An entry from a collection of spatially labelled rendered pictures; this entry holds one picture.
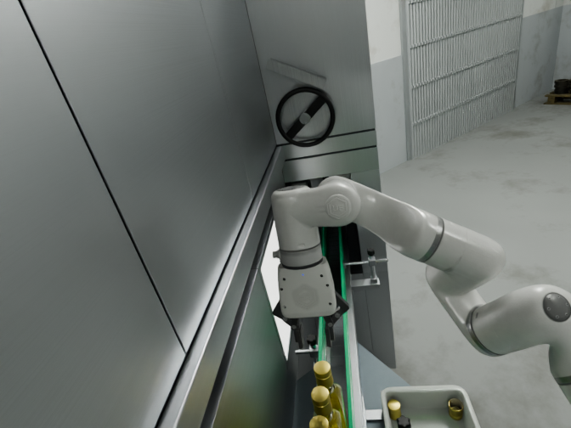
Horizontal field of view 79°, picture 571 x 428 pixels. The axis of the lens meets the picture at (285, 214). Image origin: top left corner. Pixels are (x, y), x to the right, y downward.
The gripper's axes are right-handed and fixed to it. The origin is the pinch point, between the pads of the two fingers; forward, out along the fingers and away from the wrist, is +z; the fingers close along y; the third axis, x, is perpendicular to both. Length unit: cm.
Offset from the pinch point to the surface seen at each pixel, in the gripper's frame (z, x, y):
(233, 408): 2.4, -15.2, -12.0
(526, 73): -76, 589, 306
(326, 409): 13.1, -4.0, 0.7
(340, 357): 29.3, 34.6, 0.8
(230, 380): -1.7, -13.9, -12.0
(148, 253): -26.1, -22.0, -15.0
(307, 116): -44, 68, -2
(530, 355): 96, 124, 93
